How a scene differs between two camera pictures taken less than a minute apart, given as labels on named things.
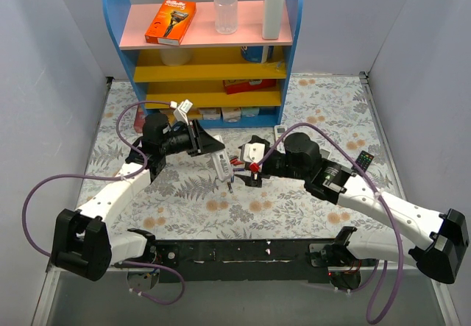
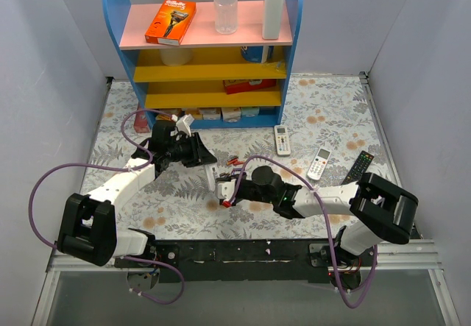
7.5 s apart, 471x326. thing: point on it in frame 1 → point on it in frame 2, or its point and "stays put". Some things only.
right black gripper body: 268,162 → 235,188
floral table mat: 245,181 stays put
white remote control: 221,163 → 212,174
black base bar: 240,260 stays put
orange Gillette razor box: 171,22 stays put
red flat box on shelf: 239,85 stays put
